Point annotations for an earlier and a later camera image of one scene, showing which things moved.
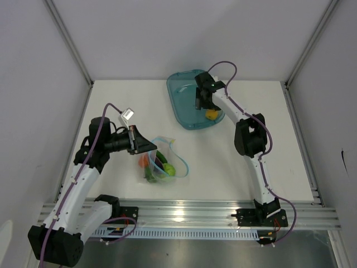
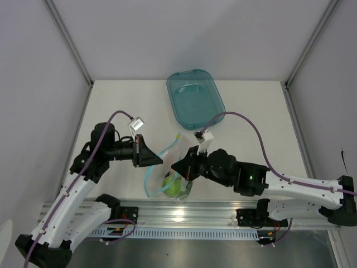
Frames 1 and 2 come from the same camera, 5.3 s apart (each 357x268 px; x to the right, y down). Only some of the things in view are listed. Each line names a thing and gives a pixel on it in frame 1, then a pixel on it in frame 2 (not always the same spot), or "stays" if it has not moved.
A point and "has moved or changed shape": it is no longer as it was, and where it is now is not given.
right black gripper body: [206, 104] → [200, 167]
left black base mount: [128, 212] stays
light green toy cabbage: [169, 169] → [174, 189]
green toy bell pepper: [148, 175] → [184, 194]
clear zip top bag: [162, 164] has moved or changed shape
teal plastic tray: [182, 93] stays
